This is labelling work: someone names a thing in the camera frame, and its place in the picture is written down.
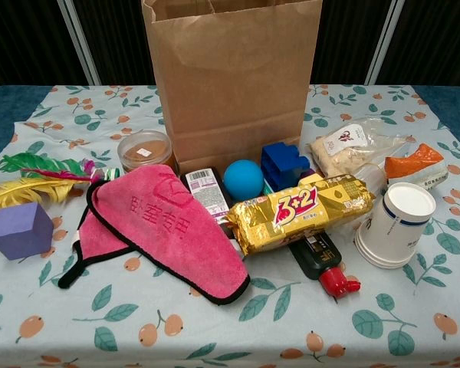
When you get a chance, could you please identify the blue rubber ball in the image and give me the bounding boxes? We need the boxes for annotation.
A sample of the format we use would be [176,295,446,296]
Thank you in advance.
[223,159,264,202]

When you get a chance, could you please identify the colourful feather shuttlecock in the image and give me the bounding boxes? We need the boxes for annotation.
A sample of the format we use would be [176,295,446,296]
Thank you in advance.
[0,151,122,235]

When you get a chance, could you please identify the brown paper bag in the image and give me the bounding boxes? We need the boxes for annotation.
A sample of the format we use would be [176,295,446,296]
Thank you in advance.
[140,0,324,176]

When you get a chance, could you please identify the clear plastic bags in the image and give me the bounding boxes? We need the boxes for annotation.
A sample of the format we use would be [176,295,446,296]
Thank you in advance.
[348,159,392,200]

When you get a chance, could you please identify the floral print tablecloth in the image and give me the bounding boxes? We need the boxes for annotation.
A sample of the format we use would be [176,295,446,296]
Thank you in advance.
[0,84,460,368]

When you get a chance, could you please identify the blue plastic building block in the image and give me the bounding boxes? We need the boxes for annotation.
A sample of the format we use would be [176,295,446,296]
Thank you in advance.
[260,142,311,189]

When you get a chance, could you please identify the brown bottle with barcode label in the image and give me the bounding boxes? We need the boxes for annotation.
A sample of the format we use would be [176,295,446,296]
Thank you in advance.
[179,166,237,238]

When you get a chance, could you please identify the dark green bottle red cap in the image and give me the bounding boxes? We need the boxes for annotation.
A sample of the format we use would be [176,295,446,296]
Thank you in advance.
[289,229,362,300]

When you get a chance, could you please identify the small dark purple cube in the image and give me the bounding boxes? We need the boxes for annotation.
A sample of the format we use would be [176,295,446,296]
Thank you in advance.
[297,169,325,187]

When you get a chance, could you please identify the pink towel with black trim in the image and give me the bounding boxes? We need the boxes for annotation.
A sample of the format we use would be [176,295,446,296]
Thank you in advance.
[57,163,251,307]

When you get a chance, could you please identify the gold biscuit pack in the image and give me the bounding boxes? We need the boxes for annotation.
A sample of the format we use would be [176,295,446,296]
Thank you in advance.
[225,174,376,257]

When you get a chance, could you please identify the white paper cup stack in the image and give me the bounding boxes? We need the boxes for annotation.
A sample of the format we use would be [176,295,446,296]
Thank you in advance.
[353,182,437,269]

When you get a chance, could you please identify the silver metal pole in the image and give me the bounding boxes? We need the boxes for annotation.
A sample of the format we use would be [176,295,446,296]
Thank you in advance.
[57,0,102,86]
[366,0,406,86]

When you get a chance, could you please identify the orange and white snack packet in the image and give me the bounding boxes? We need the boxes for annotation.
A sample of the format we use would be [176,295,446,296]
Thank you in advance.
[384,143,449,192]

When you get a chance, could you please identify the round jar of brown powder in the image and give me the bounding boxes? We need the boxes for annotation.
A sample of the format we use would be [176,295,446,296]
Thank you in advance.
[117,130,176,174]

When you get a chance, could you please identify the purple foam cube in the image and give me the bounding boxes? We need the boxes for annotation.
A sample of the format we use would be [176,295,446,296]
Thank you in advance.
[0,202,55,261]

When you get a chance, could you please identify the clear bag of beige grains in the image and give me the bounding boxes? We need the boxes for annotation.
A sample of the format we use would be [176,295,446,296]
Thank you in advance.
[308,117,417,180]

